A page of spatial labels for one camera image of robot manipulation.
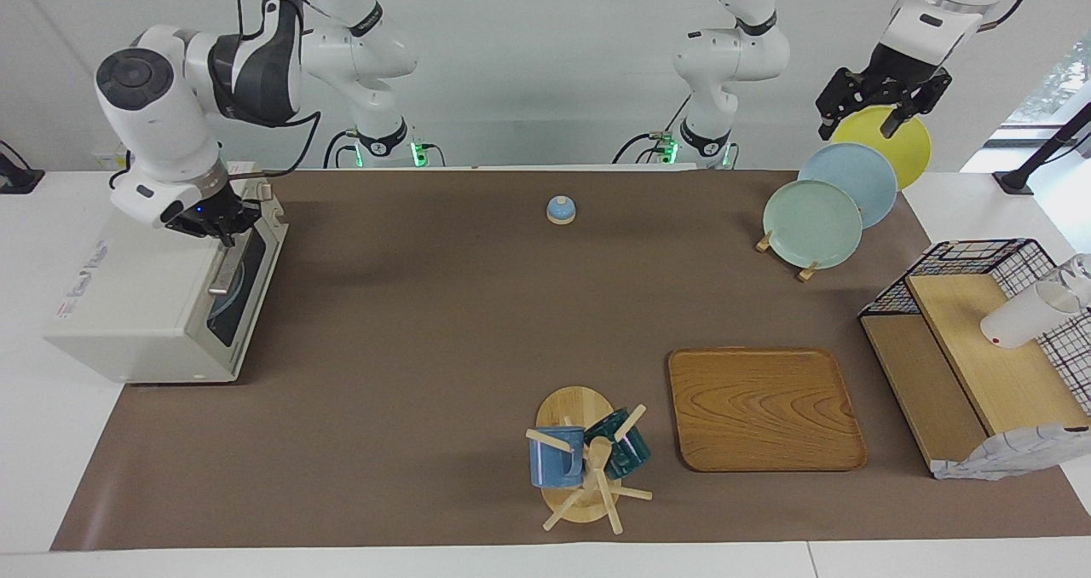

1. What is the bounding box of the wooden plate rack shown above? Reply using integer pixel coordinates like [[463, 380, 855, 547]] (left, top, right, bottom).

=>
[[755, 230, 821, 283]]

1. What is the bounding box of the window with greenery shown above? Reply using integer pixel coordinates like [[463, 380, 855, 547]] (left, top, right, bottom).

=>
[[1006, 37, 1091, 127]]

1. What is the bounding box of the brown table mat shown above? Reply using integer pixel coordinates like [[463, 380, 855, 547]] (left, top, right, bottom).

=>
[[49, 169, 1091, 552]]

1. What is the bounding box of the oven glass door with handle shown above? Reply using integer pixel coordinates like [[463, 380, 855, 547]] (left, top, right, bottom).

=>
[[203, 196, 289, 376]]

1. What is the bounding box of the white plastic cup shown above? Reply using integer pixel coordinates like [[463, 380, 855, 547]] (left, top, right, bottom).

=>
[[980, 281, 1082, 349]]

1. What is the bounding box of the wooden serving tray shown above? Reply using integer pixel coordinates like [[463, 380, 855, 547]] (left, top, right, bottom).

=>
[[667, 347, 869, 473]]

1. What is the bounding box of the clear glass cup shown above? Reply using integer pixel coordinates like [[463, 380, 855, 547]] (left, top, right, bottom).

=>
[[1044, 253, 1091, 308]]

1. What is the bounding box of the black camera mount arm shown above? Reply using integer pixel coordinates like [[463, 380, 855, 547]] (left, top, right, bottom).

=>
[[993, 101, 1091, 195]]

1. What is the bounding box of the cream toaster oven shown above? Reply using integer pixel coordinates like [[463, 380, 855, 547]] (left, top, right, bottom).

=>
[[43, 177, 289, 384]]

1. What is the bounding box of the blue ceramic mug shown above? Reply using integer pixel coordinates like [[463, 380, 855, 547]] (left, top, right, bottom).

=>
[[528, 425, 587, 488]]

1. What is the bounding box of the yellow racked plate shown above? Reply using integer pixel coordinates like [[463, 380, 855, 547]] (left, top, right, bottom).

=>
[[831, 106, 932, 191]]

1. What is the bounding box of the wooden mug tree stand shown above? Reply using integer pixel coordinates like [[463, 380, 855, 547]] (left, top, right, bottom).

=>
[[524, 385, 654, 535]]

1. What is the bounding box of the dark green ceramic mug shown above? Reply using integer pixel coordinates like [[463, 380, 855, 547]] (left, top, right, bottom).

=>
[[584, 407, 652, 480]]

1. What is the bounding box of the wire basket wooden shelf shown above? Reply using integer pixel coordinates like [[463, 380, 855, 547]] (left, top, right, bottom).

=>
[[858, 238, 1091, 477]]

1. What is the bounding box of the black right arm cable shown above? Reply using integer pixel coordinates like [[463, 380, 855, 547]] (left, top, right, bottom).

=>
[[228, 0, 322, 178]]

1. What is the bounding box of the light blue racked plate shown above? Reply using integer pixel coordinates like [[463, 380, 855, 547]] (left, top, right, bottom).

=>
[[798, 142, 898, 229]]

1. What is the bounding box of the black table clamp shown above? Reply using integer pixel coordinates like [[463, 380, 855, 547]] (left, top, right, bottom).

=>
[[0, 141, 45, 195]]

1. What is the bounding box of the white grid patterned cloth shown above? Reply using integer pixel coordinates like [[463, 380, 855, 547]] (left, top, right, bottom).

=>
[[931, 314, 1091, 482]]

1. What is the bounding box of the pale green racked plate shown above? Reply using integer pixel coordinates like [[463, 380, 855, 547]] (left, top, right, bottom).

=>
[[762, 180, 863, 270]]

